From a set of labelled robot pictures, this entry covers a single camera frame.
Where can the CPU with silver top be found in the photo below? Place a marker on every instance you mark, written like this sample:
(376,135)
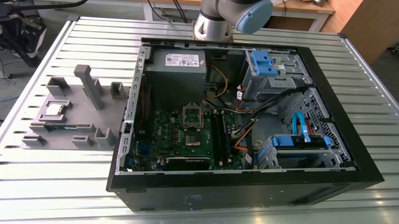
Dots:
(54,109)

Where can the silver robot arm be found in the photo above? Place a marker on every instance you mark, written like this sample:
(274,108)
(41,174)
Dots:
(211,21)

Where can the CPU socket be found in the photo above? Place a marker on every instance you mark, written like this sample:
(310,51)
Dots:
(193,140)

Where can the grey parts rack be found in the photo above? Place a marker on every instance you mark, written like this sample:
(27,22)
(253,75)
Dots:
(75,114)

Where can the RAM stick blue label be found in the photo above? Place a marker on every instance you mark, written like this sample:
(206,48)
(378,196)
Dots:
(61,127)

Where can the grey power supply unit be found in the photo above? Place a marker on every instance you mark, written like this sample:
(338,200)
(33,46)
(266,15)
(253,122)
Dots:
(174,86)

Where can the green motherboard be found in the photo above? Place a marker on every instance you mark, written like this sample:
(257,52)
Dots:
(162,140)

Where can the black graphics card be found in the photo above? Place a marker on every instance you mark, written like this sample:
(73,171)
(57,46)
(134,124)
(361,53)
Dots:
(187,164)

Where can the black RAM slot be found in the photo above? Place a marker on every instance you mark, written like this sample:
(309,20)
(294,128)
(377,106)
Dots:
(223,140)
(217,140)

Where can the blue disk carrier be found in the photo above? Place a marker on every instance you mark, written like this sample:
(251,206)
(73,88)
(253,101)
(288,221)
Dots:
(261,63)

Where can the grey metal drive cage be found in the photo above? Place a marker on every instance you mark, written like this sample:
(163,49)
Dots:
(281,84)

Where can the wooden desk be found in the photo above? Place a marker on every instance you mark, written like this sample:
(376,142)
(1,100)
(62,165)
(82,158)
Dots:
(300,23)

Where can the black PC case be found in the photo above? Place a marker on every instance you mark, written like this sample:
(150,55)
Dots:
(237,186)

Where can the hard disk in blue carrier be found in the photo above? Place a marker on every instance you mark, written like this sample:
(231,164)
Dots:
(282,142)

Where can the grey metal disk bay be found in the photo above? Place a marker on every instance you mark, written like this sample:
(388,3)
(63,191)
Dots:
(269,161)

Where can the wooden cabinet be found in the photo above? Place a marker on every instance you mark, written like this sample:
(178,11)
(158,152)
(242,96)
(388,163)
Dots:
(368,28)

